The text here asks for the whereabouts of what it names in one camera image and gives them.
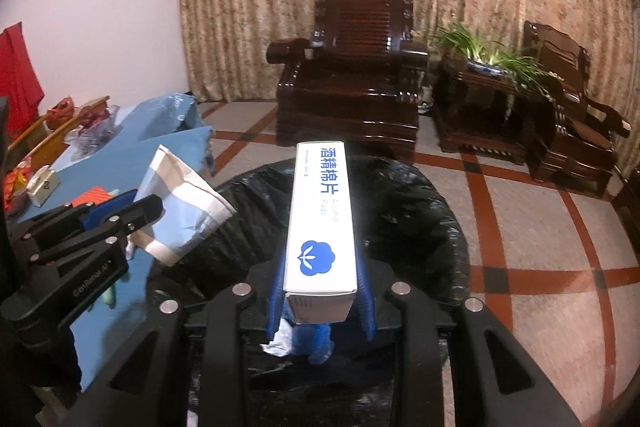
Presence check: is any beige tissue box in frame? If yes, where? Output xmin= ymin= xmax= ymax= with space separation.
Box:
xmin=25 ymin=167 xmax=61 ymax=208

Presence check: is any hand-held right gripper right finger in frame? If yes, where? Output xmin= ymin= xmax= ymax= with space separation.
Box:
xmin=356 ymin=256 xmax=583 ymax=427

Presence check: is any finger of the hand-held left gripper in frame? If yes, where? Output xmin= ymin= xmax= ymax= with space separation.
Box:
xmin=30 ymin=194 xmax=164 ymax=267
xmin=10 ymin=188 xmax=139 ymax=242

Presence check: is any red woven basket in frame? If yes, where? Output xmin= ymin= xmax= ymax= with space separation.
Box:
xmin=49 ymin=96 xmax=76 ymax=125

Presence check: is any orange yellow snack bag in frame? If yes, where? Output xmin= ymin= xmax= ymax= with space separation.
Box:
xmin=0 ymin=159 xmax=31 ymax=214

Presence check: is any white grey paper bag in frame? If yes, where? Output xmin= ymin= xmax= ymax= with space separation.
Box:
xmin=125 ymin=144 xmax=237 ymax=267

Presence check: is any dark wooden side table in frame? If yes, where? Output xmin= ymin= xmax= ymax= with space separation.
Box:
xmin=432 ymin=57 xmax=556 ymax=165

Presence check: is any red hanging cloth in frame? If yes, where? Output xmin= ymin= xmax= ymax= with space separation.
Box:
xmin=0 ymin=22 xmax=45 ymax=140

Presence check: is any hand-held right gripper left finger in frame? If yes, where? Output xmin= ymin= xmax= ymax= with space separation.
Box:
xmin=82 ymin=257 xmax=289 ymax=427

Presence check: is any white crumpled paper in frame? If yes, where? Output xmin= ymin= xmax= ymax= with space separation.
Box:
xmin=261 ymin=319 xmax=296 ymax=355

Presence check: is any white box with blue print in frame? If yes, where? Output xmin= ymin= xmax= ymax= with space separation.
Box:
xmin=282 ymin=141 xmax=360 ymax=324

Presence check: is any blue crumpled cloth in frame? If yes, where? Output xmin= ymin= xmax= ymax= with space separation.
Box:
xmin=292 ymin=321 xmax=335 ymax=365

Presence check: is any orange cloth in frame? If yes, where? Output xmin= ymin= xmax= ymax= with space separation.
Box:
xmin=62 ymin=188 xmax=110 ymax=208

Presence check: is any dark wooden armchair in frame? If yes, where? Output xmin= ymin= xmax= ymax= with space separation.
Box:
xmin=522 ymin=21 xmax=632 ymax=198
xmin=612 ymin=167 xmax=640 ymax=253
xmin=266 ymin=0 xmax=431 ymax=162

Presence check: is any beige patterned curtain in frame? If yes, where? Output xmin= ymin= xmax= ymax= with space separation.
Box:
xmin=172 ymin=0 xmax=640 ymax=188

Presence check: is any green potted plant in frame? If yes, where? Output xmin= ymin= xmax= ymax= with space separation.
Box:
xmin=435 ymin=23 xmax=556 ymax=100

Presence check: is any waste bin with black bag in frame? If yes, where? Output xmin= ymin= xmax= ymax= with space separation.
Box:
xmin=145 ymin=157 xmax=471 ymax=427

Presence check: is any glass bowl of red fruit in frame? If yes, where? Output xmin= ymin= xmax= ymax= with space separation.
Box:
xmin=65 ymin=104 xmax=121 ymax=151

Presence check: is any person's left forearm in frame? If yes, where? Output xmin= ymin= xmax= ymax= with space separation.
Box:
xmin=0 ymin=322 xmax=83 ymax=427

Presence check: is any blue tablecloth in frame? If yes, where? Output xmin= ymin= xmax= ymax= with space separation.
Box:
xmin=10 ymin=94 xmax=216 ymax=393

